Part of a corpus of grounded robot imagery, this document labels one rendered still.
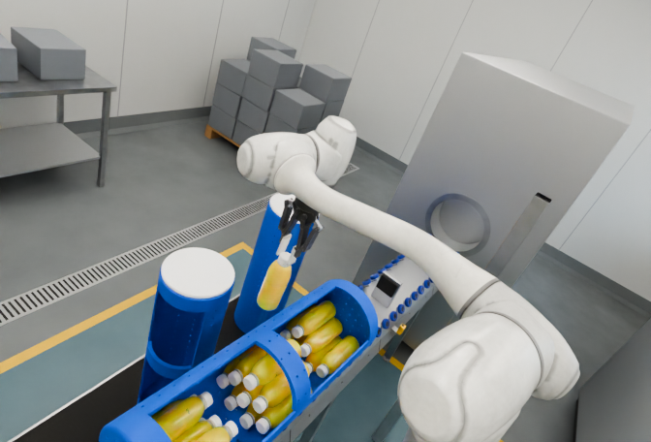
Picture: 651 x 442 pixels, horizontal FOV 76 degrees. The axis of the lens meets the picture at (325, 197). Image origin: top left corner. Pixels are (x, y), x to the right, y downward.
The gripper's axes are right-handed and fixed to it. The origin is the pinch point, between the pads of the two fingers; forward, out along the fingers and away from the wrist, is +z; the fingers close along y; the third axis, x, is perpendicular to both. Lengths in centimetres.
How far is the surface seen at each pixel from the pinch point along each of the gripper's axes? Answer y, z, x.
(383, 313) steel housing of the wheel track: -18, 56, -70
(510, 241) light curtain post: -41, -1, -90
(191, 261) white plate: 43, 48, -7
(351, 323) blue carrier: -17, 40, -36
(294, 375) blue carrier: -22.1, 26.2, 7.5
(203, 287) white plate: 29, 47, -3
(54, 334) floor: 109, 155, 15
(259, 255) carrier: 54, 81, -64
